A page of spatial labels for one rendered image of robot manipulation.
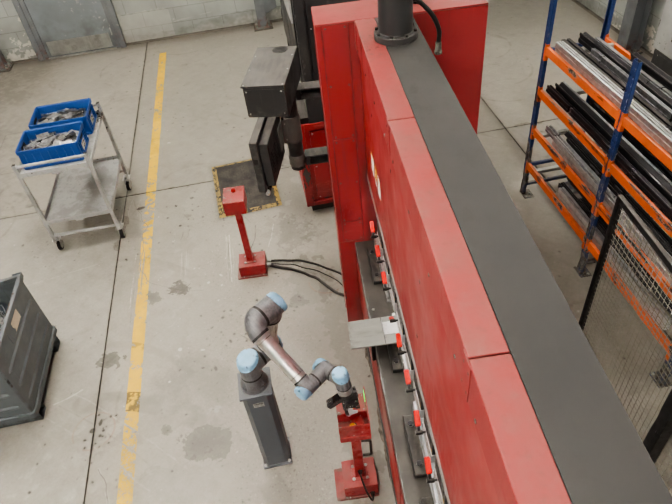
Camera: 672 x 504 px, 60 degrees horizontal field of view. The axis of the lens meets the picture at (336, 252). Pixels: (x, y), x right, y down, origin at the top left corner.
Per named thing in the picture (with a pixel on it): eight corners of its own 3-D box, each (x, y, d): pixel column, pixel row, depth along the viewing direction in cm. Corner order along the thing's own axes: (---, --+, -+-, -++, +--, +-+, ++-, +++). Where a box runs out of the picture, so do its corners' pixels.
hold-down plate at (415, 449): (402, 419, 280) (402, 415, 278) (413, 417, 280) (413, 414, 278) (415, 478, 258) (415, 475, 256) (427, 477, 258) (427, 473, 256)
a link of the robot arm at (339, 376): (337, 361, 269) (351, 369, 264) (341, 375, 276) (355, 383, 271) (326, 373, 265) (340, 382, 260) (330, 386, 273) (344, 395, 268)
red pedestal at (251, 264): (238, 263, 499) (216, 185, 443) (267, 259, 500) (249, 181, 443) (238, 279, 485) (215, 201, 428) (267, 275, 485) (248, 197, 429)
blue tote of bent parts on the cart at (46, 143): (32, 148, 508) (23, 130, 496) (90, 138, 512) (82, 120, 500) (24, 171, 482) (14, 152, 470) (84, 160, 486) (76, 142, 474)
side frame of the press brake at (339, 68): (345, 305, 453) (310, 6, 297) (452, 290, 455) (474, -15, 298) (348, 330, 435) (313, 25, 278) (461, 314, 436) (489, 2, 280)
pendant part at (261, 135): (270, 152, 395) (261, 104, 370) (288, 152, 393) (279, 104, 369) (258, 192, 362) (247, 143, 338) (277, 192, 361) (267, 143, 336)
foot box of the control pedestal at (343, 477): (333, 469, 356) (332, 460, 348) (374, 463, 357) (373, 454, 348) (337, 501, 342) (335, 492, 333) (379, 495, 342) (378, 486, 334)
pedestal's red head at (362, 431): (336, 409, 311) (333, 390, 299) (366, 405, 312) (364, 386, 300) (340, 443, 297) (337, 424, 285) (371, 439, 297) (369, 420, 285)
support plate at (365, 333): (347, 323, 312) (347, 321, 311) (395, 316, 312) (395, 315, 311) (351, 349, 298) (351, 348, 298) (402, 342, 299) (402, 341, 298)
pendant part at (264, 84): (279, 162, 410) (257, 46, 352) (313, 162, 407) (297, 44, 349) (266, 208, 373) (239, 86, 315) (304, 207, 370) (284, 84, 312)
